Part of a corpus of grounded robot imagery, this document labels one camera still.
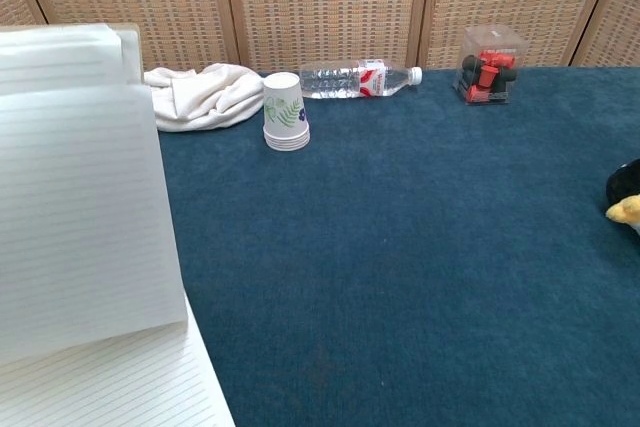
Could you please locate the lined paper pad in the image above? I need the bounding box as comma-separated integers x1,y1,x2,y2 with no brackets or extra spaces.
0,22,236,427

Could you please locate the leaf print paper cup stack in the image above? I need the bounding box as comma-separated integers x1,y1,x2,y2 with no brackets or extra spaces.
261,72,311,153

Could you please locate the blue felt table cover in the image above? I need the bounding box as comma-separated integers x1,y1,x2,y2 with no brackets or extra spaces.
158,65,640,427

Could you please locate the clear plastic water bottle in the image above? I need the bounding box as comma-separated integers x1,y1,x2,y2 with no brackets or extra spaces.
298,59,424,100

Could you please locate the crumpled white cloth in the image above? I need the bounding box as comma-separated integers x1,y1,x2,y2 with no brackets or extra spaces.
143,62,265,134

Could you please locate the clear box with red toy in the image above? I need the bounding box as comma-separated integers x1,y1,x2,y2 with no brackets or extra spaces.
452,25,527,107

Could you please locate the black white plush doll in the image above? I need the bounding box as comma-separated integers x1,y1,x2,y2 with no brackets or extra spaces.
604,158,640,238

